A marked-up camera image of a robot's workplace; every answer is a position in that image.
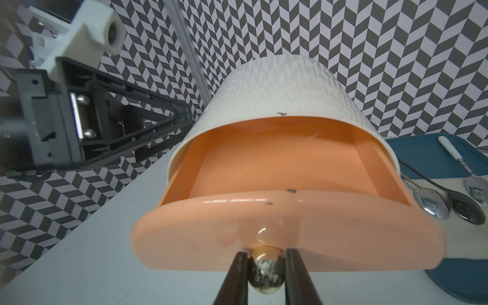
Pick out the pink top drawer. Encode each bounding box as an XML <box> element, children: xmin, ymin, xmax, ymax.
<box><xmin>130</xmin><ymin>116</ymin><xmax>447</xmax><ymax>272</ymax></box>

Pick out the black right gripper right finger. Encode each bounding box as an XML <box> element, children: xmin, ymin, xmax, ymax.
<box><xmin>285</xmin><ymin>249</ymin><xmax>323</xmax><ymax>305</ymax></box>

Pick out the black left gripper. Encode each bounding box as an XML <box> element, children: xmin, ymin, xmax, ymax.
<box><xmin>1</xmin><ymin>57</ymin><xmax>193</xmax><ymax>179</ymax></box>

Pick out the white handled spoon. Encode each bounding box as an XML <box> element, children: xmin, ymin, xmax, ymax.
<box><xmin>437</xmin><ymin>135</ymin><xmax>488</xmax><ymax>207</ymax></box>

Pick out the white drawer cabinet shell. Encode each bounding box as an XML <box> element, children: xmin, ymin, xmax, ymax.
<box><xmin>166</xmin><ymin>55</ymin><xmax>400</xmax><ymax>179</ymax></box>

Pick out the teal tray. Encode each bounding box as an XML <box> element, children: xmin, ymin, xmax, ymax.
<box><xmin>387</xmin><ymin>133</ymin><xmax>487</xmax><ymax>304</ymax></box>

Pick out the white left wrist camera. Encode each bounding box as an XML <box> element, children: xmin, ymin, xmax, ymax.
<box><xmin>29</xmin><ymin>1</ymin><xmax>127</xmax><ymax>83</ymax></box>

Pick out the dark handled spoon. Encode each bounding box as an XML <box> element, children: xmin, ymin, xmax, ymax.
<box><xmin>399</xmin><ymin>159</ymin><xmax>486</xmax><ymax>225</ymax></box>

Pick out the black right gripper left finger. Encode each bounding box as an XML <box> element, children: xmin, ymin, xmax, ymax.
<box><xmin>213</xmin><ymin>252</ymin><xmax>249</xmax><ymax>305</ymax></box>

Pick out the pink handled spoon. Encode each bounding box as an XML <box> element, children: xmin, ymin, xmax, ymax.
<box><xmin>401</xmin><ymin>174</ymin><xmax>451</xmax><ymax>220</ymax></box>

